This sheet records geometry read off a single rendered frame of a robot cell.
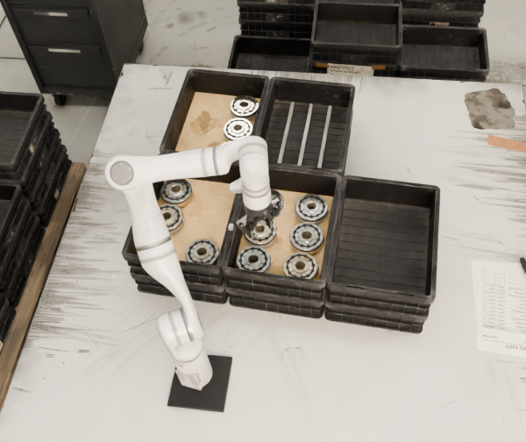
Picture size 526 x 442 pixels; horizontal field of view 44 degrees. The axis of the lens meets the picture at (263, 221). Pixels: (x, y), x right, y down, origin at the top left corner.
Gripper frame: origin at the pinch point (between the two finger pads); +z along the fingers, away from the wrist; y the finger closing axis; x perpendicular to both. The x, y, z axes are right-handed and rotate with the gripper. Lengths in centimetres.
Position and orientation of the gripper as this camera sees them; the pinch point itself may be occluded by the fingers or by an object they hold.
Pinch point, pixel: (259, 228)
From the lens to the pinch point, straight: 183.1
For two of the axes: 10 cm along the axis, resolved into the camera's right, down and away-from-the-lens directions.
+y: 8.3, -4.8, 2.8
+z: 0.5, 5.7, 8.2
